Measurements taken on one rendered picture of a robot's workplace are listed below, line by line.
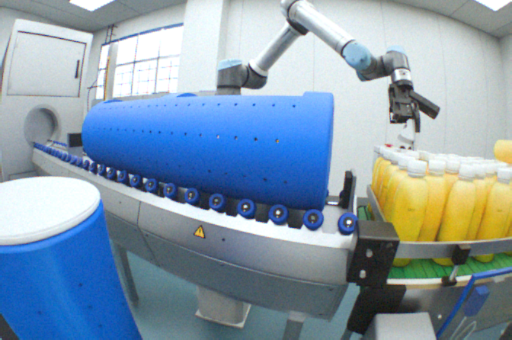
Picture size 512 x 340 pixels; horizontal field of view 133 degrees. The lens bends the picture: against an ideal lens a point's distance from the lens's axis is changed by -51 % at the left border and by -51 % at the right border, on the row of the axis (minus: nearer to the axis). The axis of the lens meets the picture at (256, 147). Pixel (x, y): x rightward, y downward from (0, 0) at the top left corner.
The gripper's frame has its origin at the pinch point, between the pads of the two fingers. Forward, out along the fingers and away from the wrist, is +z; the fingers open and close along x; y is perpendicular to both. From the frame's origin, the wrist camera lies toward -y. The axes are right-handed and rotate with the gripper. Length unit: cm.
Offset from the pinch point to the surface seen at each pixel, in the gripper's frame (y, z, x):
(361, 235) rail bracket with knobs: 18.7, 22.5, 26.6
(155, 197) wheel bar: 71, 22, 13
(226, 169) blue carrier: 45, 13, 20
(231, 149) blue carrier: 44, 9, 22
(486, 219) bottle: -13.6, 20.3, 16.2
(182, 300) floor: 106, 92, -59
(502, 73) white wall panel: -347, -248, -249
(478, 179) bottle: -10.4, 11.7, 16.8
